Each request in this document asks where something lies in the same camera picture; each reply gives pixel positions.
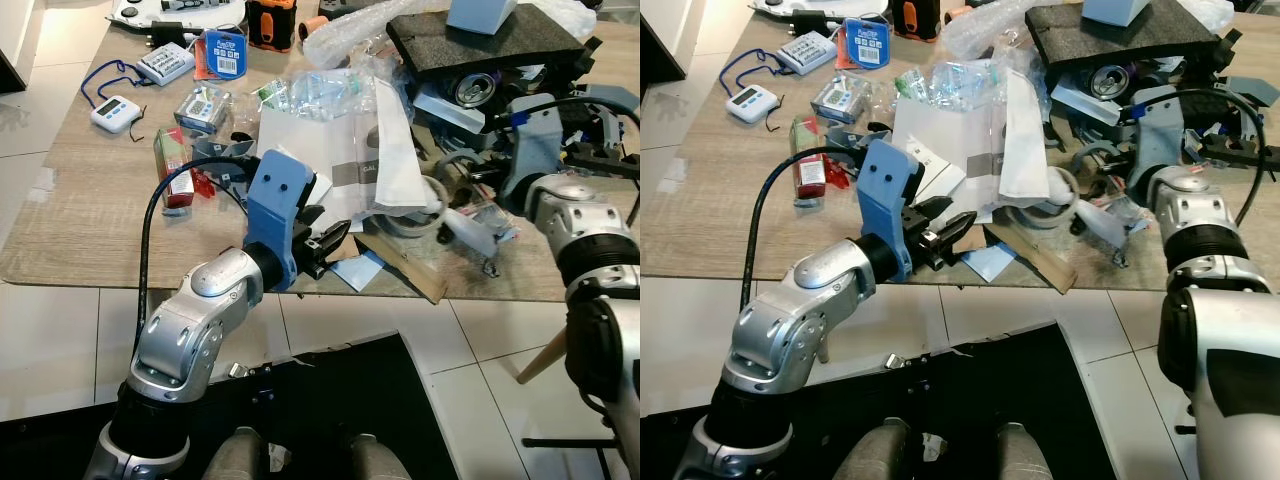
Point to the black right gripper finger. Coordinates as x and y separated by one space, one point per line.
1245 152
610 162

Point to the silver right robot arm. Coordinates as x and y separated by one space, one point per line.
1210 260
590 250

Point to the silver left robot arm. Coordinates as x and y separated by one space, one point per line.
185 335
790 320

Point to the light blue paper sheet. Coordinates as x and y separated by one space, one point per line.
990 262
358 272

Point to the white paper bag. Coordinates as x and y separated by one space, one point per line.
320 150
960 140

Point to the wooden stick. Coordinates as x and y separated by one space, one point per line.
1030 255
405 268

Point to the clear tape roll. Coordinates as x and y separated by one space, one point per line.
430 205
1062 190

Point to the black furniture corner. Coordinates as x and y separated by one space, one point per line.
10 70
658 55

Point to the silver drink can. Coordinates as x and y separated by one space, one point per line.
1108 80
475 89

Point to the wooden table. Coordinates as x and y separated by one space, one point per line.
720 215
80 230

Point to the crumpled clear plastic bottles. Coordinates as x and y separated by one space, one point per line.
320 92
955 82

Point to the black foam pad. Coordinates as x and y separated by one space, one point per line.
1120 38
480 45

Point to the red carton box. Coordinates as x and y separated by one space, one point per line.
808 155
173 165

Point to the small grey packaged box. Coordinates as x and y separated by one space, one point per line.
840 98
203 108

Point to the grey-blue plastic box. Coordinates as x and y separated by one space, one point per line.
480 14
1112 9

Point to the white digital timer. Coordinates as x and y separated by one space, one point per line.
752 103
113 114

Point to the black floor mat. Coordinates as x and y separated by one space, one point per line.
380 400
1000 385

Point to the blue card blister pack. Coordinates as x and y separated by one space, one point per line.
225 55
866 42

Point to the clear plastic bag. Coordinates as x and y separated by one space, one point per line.
345 35
985 28

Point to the orange black power tool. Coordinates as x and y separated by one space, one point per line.
914 17
271 25

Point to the wooden table leg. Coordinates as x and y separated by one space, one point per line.
543 357

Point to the grey left robot leg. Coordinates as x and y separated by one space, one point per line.
872 450
235 458

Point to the grey robot leg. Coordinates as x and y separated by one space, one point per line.
235 458
375 460
1020 455
872 450

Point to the grey right robot leg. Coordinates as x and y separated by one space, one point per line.
375 460
1020 455

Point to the white flat device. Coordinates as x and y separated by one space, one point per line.
800 5
175 10

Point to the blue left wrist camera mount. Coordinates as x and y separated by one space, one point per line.
885 190
275 195

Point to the grey-blue right wrist camera mount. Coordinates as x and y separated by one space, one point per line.
535 140
1160 130

